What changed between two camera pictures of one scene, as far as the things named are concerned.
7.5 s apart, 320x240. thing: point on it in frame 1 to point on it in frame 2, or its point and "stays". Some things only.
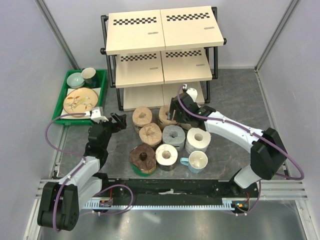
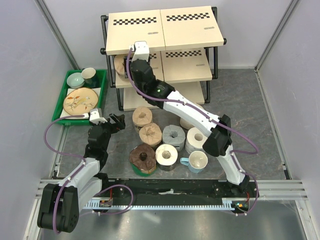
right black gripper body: x=186 y=118 to x=146 y=62
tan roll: x=141 y=116 stays
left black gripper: x=120 y=123 stays
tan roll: x=151 y=134 stays
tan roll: x=163 y=117 to x=119 y=63
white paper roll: x=197 y=139 stays
